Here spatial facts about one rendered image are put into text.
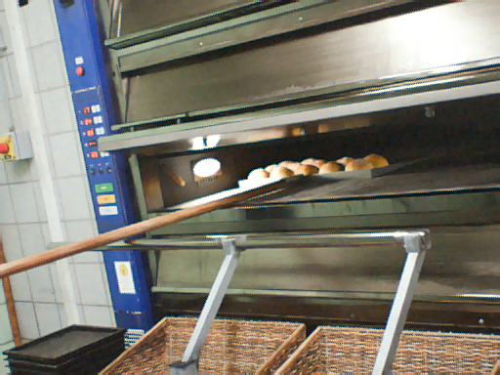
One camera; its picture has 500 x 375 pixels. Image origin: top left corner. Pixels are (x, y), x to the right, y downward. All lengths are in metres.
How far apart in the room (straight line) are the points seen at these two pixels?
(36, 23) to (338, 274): 1.40
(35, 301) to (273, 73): 1.49
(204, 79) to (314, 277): 0.65
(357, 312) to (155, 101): 0.88
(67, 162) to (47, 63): 0.34
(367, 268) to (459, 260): 0.26
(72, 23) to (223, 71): 0.62
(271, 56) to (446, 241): 0.67
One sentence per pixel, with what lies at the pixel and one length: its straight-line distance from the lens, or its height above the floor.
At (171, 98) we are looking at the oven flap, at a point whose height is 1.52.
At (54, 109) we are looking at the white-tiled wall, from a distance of 2.94.
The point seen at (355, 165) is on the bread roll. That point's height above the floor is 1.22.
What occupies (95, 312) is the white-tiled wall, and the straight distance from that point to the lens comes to 3.00.
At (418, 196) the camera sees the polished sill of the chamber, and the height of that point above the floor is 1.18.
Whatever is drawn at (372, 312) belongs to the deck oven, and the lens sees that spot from 2.19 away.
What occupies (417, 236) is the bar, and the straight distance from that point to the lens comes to 1.59.
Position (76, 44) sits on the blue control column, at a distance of 2.75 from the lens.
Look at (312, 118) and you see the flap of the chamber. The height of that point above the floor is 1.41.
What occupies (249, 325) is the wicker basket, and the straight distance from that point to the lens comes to 2.42.
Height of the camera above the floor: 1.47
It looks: 6 degrees down
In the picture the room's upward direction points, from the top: 10 degrees counter-clockwise
